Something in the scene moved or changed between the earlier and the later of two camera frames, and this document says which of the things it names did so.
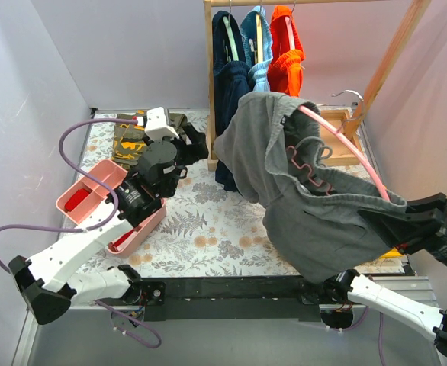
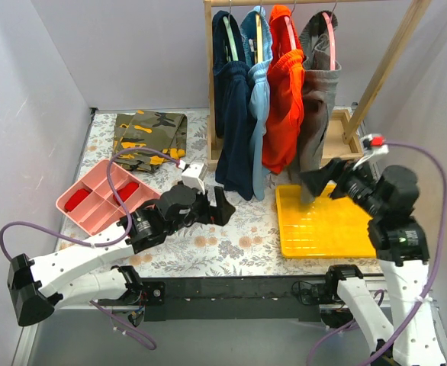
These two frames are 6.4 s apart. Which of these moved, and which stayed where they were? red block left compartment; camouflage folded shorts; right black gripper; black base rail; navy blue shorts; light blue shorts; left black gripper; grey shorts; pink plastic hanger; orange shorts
Moved: left black gripper; right black gripper; grey shorts; pink plastic hanger
Stayed: light blue shorts; orange shorts; navy blue shorts; black base rail; red block left compartment; camouflage folded shorts
